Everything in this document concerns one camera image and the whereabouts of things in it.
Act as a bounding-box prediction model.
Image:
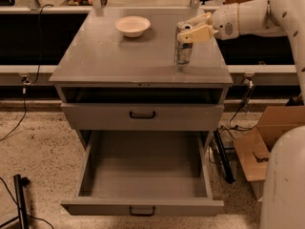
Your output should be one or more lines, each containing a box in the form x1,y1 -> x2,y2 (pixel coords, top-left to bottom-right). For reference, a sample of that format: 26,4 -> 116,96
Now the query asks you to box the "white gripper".
176,3 -> 239,43

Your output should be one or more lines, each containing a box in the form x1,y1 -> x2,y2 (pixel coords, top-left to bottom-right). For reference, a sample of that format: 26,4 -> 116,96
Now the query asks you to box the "silver redbull can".
174,21 -> 193,66

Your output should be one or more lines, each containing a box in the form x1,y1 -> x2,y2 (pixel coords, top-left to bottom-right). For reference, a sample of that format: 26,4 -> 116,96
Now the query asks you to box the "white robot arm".
176,0 -> 305,229

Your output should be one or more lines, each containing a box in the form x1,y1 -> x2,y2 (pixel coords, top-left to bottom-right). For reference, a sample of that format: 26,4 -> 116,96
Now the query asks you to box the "grey drawer cabinet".
49,7 -> 234,218

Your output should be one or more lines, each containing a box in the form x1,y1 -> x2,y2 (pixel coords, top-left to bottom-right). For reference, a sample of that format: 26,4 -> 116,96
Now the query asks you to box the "closed grey upper drawer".
61,103 -> 224,131

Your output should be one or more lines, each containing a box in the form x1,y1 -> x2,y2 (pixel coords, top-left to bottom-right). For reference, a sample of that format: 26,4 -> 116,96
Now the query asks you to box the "open grey middle drawer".
61,131 -> 224,217

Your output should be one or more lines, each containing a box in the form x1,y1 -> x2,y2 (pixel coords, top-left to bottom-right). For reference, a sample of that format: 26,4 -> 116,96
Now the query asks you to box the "white paper bowl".
115,16 -> 151,38

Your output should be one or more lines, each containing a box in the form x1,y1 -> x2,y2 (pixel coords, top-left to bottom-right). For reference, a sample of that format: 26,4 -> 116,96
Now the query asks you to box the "brown cardboard box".
234,106 -> 305,201

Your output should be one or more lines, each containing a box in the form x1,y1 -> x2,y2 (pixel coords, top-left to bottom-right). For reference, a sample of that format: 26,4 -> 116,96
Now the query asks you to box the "black stand lower left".
0,175 -> 30,229

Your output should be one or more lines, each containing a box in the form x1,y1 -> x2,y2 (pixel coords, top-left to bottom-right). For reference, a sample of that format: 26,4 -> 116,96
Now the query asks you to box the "black cables right floor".
208,79 -> 255,164

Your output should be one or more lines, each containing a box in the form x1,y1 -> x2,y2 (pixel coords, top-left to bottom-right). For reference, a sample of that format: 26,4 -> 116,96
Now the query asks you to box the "black cable left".
0,3 -> 55,143

